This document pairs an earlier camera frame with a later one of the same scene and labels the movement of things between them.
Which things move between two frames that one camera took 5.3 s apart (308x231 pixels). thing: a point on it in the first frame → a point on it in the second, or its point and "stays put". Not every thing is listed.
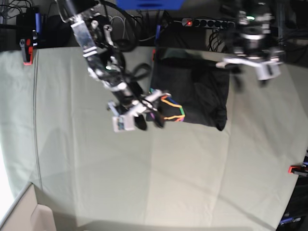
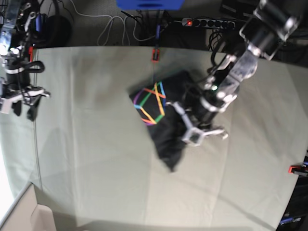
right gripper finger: x=153 y=116 → x=32 y=110
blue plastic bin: x=151 y=5 stays put
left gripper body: x=267 y=62 → x=192 y=135
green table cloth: x=57 y=134 stays put
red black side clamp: x=301 y=170 stays put
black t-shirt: x=198 y=90 → x=154 y=104
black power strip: x=196 y=22 stays put
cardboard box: x=26 y=214 stays put
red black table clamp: x=153 y=55 stays put
